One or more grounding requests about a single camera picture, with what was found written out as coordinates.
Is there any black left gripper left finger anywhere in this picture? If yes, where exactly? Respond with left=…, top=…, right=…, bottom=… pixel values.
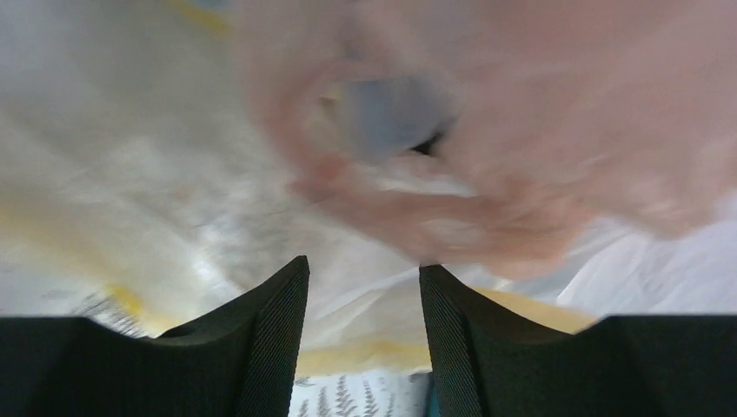
left=1, top=255, right=309, bottom=416

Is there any large translucent yellow-trim bag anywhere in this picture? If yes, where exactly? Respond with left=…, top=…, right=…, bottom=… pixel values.
left=1, top=1, right=736, bottom=375

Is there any pink plastic bag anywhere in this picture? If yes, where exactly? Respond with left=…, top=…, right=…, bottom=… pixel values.
left=234, top=1, right=736, bottom=279

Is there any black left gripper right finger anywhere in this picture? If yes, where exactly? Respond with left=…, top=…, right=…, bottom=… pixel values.
left=419, top=266, right=736, bottom=416

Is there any floral tablecloth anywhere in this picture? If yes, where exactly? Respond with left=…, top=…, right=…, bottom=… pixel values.
left=289, top=370, right=431, bottom=417

